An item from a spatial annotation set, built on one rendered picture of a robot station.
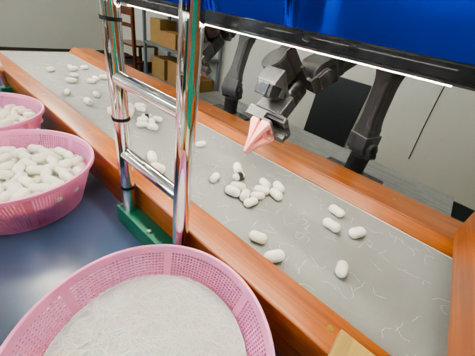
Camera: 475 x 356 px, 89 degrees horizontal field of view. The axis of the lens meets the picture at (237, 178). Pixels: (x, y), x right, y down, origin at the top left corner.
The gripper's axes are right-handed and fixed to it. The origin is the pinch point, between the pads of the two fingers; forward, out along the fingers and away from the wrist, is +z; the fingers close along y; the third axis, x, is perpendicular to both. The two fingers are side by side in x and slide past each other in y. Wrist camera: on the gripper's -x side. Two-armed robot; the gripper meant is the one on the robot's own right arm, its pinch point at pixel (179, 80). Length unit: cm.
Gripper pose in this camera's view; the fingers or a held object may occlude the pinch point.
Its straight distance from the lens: 85.8
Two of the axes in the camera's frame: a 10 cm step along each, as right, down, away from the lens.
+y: 7.5, 4.7, -4.7
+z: -6.0, 7.8, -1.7
